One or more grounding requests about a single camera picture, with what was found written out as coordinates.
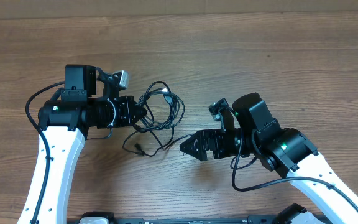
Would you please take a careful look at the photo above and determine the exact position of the black USB cable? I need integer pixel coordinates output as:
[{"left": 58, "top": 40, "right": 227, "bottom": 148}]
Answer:
[{"left": 122, "top": 80, "right": 195, "bottom": 157}]

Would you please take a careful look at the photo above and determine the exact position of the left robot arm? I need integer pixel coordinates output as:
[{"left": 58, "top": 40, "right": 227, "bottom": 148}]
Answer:
[{"left": 18, "top": 65, "right": 147, "bottom": 223}]

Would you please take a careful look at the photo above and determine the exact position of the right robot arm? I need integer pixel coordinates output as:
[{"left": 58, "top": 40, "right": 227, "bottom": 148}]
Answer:
[{"left": 180, "top": 93, "right": 358, "bottom": 223}]

